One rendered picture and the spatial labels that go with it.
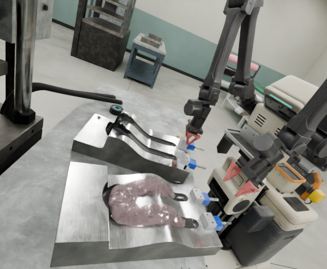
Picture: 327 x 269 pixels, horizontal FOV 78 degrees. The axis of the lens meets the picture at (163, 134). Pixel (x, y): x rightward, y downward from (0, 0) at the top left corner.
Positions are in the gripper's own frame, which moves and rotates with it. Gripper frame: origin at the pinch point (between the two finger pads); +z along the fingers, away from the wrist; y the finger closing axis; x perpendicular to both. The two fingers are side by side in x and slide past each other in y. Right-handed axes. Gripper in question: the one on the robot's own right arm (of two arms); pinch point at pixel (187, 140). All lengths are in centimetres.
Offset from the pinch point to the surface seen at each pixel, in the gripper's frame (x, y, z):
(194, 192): 2.9, 28.3, 5.9
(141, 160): -19.9, 17.5, 7.4
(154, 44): -37, -377, 3
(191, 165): 2.7, 13.4, 4.4
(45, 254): -38, 57, 15
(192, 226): 2.0, 41.1, 9.3
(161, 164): -11.1, 17.7, 5.8
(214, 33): 127, -643, -73
